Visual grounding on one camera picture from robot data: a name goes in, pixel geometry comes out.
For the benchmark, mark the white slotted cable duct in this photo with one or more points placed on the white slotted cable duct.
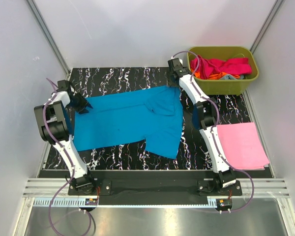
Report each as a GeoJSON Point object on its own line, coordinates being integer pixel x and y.
{"type": "Point", "coordinates": [104, 202]}

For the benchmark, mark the grey t shirt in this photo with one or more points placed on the grey t shirt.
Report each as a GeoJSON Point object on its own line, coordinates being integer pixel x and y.
{"type": "Point", "coordinates": [232, 77]}

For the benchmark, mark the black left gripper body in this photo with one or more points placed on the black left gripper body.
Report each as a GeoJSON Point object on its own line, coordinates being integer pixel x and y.
{"type": "Point", "coordinates": [79, 103]}

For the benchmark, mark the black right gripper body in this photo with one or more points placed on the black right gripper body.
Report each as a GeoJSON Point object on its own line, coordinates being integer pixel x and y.
{"type": "Point", "coordinates": [172, 83]}

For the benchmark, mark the magenta t shirt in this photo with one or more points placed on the magenta t shirt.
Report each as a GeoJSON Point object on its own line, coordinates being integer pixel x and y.
{"type": "Point", "coordinates": [233, 66]}

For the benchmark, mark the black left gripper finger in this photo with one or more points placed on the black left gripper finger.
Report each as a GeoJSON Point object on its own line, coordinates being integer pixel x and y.
{"type": "Point", "coordinates": [86, 104]}
{"type": "Point", "coordinates": [83, 111]}

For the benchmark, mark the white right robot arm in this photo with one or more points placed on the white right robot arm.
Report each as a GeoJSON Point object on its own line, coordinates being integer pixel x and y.
{"type": "Point", "coordinates": [205, 118]}

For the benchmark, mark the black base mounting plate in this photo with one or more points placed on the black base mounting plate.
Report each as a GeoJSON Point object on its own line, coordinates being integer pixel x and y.
{"type": "Point", "coordinates": [169, 186]}

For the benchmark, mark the blue t shirt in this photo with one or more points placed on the blue t shirt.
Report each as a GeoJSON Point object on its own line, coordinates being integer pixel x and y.
{"type": "Point", "coordinates": [154, 115]}

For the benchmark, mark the orange t shirt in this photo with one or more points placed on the orange t shirt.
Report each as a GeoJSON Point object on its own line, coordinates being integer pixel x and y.
{"type": "Point", "coordinates": [211, 76]}

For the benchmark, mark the black marble pattern mat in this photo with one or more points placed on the black marble pattern mat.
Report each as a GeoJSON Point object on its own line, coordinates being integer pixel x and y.
{"type": "Point", "coordinates": [192, 153]}

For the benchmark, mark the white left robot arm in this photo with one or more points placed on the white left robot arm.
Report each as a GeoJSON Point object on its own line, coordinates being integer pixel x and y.
{"type": "Point", "coordinates": [55, 127]}

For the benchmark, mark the folded pink t shirt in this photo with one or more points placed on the folded pink t shirt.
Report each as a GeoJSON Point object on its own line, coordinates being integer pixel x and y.
{"type": "Point", "coordinates": [242, 146]}

